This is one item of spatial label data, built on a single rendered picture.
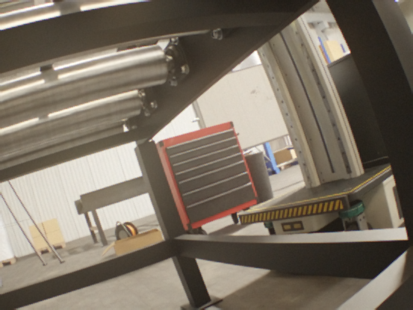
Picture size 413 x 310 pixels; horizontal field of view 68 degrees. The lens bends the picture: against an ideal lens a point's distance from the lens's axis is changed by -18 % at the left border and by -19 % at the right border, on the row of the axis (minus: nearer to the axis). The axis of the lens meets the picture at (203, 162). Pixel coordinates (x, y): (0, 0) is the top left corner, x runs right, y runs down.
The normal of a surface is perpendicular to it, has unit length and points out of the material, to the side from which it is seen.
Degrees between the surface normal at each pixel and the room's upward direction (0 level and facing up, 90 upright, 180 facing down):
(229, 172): 90
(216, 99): 90
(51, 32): 90
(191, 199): 90
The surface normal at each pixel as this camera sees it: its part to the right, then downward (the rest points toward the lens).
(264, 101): 0.00, -0.04
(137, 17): 0.39, -0.17
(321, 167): -0.83, 0.25
